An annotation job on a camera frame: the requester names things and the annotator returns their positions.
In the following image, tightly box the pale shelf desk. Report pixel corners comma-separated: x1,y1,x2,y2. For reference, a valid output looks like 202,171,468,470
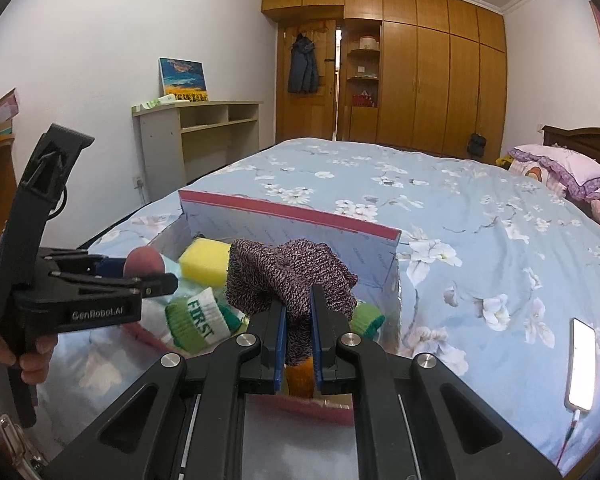
132,101,263,206

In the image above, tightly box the landscape painting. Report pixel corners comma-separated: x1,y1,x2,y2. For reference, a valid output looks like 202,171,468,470
159,57,211,103

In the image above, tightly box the blue floral blanket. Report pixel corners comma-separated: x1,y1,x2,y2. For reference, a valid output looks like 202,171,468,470
45,137,600,476

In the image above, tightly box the wooden door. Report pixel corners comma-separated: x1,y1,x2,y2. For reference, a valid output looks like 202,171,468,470
275,20,338,143

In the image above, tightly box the green white box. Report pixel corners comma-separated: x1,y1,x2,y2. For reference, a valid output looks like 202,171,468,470
132,95,191,111

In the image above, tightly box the yellow sponge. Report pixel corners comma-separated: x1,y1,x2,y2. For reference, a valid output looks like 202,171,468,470
178,238,231,288

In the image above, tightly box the smartphone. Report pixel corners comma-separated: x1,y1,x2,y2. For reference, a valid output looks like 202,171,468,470
565,317,597,413

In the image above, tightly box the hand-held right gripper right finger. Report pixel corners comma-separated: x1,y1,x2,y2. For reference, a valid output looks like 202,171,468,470
310,285,563,480

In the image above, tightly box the person's left hand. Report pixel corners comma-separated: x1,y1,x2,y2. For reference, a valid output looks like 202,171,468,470
0,331,58,386

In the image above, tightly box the charging cable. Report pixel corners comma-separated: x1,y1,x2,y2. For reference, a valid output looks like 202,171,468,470
555,407,581,471

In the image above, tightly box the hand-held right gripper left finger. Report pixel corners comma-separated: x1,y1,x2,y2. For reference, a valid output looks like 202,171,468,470
42,301,289,480

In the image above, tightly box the dark hanging jacket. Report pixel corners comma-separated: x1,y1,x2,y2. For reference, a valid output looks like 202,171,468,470
286,32,321,95

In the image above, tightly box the green white knit sock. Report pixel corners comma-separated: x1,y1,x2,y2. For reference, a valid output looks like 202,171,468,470
350,301,386,338
165,287,231,353

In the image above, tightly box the cartoon print pillow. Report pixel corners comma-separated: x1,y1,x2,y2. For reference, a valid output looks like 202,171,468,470
525,162,566,193

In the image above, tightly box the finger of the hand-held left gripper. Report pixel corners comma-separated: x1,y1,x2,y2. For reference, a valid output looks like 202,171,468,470
50,272,179,301
42,255,128,277

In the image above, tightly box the dark wooden headboard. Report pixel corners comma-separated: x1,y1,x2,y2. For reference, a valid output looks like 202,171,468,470
541,125,600,181

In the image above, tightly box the wooden wardrobe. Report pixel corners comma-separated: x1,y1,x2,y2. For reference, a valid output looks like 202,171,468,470
261,0,508,166

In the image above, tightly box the pink cardboard box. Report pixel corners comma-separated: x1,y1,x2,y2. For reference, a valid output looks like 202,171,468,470
122,189,403,428

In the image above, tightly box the pink ball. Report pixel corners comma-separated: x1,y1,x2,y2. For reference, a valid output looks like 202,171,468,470
123,246,166,277

